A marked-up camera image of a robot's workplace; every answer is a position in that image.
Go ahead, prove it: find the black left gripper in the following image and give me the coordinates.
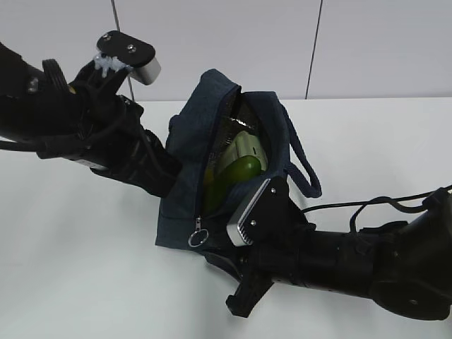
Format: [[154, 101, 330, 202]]
[[81, 95, 182, 198]]

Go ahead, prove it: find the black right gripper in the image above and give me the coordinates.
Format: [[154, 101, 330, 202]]
[[225, 244, 283, 316]]

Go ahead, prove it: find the green cucumber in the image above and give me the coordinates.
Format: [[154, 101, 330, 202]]
[[202, 155, 261, 214]]

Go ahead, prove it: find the green lid glass container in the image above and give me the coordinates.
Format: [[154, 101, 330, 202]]
[[215, 131, 268, 174]]

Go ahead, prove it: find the dark blue lunch bag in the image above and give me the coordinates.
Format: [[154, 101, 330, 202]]
[[155, 69, 322, 278]]

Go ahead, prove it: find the yellow pear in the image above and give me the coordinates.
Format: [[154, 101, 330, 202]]
[[204, 168, 215, 185]]

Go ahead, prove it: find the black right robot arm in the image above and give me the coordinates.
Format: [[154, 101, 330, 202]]
[[226, 188, 451, 321]]

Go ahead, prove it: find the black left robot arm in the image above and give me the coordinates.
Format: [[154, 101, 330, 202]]
[[1, 46, 182, 198]]

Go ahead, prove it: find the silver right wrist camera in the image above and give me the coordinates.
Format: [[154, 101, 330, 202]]
[[226, 177, 304, 247]]

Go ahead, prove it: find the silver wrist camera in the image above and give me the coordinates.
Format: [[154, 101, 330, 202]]
[[93, 30, 161, 85], [226, 177, 304, 247]]

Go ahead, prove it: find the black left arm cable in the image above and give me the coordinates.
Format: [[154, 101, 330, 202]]
[[0, 58, 149, 167]]

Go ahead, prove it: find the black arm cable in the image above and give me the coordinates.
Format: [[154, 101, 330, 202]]
[[299, 183, 452, 234], [0, 58, 149, 167]]

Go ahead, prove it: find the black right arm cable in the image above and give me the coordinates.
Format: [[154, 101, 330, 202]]
[[299, 183, 452, 234]]

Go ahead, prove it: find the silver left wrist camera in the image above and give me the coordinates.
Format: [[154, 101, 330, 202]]
[[93, 30, 161, 85]]

